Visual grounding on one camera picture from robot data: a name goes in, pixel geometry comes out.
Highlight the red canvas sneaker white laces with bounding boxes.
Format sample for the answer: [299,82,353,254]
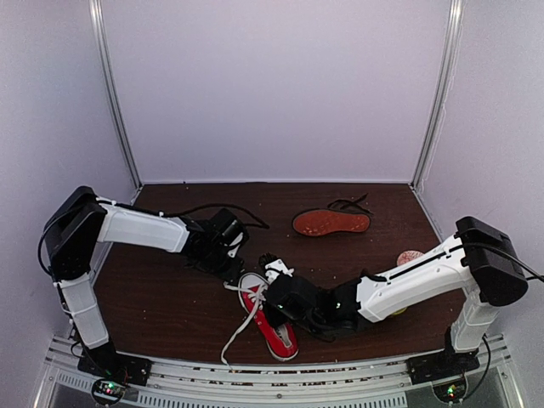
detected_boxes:
[220,272,298,366]

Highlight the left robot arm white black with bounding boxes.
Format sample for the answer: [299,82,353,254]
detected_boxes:
[38,186,248,377]

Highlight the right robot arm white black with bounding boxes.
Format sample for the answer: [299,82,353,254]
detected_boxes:
[259,216,543,376]

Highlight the upturned shoe orange sole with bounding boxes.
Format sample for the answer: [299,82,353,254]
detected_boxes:
[292,193,373,238]

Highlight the red patterned bowl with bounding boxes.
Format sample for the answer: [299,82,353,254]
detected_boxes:
[396,250,424,266]

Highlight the lime green bowl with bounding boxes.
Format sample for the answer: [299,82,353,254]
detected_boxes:
[389,307,408,317]

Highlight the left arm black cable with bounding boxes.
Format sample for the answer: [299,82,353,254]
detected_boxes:
[37,203,271,273]

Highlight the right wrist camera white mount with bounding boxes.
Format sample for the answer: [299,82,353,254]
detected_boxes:
[258,252,294,284]

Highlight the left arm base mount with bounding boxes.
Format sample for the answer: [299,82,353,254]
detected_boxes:
[77,340,152,407]

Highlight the front aluminium rail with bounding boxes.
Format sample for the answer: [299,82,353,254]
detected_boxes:
[30,336,529,407]

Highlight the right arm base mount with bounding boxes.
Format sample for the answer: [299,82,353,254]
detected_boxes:
[406,328,479,405]

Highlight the left aluminium frame post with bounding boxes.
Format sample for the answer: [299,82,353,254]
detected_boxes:
[88,0,143,190]

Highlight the aluminium frame post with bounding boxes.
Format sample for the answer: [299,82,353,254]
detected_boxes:
[411,0,466,191]
[88,0,143,190]

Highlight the right aluminium frame post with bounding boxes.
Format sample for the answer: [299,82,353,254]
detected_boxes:
[411,0,466,191]

